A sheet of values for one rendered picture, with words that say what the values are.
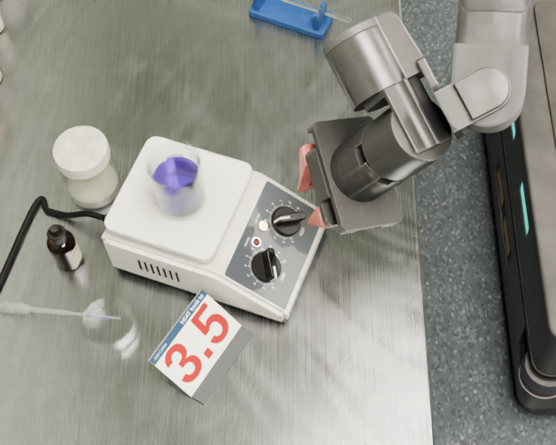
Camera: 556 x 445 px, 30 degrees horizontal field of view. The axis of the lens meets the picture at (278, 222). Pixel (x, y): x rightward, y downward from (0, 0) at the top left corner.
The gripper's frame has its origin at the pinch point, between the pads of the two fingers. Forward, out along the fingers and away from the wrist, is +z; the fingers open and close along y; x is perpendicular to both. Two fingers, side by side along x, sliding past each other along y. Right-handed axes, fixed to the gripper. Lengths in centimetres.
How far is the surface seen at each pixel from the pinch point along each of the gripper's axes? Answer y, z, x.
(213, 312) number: 6.8, 11.2, -7.9
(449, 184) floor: -18, 73, 75
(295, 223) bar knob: 0.1, 7.1, 1.6
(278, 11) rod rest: -28.8, 16.7, 12.9
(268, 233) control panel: 0.6, 7.4, -1.5
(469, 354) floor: 15, 66, 63
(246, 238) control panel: 0.7, 7.4, -4.1
